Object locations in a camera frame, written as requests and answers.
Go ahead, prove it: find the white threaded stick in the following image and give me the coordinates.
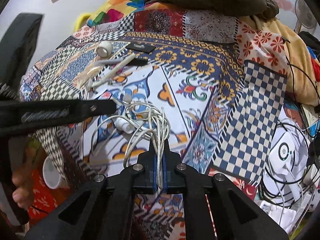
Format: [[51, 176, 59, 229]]
[[91, 53, 136, 88]]

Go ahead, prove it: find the patchwork patterned bedspread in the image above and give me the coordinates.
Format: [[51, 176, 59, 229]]
[[20, 9, 286, 239]]

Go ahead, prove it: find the yellow orange fleece blanket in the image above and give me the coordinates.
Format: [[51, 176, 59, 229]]
[[236, 16, 319, 107]]

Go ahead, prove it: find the red floral gift box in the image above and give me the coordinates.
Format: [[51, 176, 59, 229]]
[[28, 168, 72, 226]]

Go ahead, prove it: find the white tape roll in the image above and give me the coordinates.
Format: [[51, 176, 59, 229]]
[[95, 41, 113, 58]]

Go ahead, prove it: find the white plastic trash cup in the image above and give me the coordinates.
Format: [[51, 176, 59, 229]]
[[42, 157, 63, 190]]

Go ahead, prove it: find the person's left hand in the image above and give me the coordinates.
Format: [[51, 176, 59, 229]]
[[12, 167, 34, 210]]

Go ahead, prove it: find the standing electric fan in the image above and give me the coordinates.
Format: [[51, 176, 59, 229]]
[[294, 0, 318, 34]]

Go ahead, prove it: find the colourful block blanket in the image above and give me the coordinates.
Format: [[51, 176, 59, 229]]
[[87, 0, 165, 27]]

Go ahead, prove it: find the white cable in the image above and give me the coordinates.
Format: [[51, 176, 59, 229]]
[[90, 100, 171, 190]]

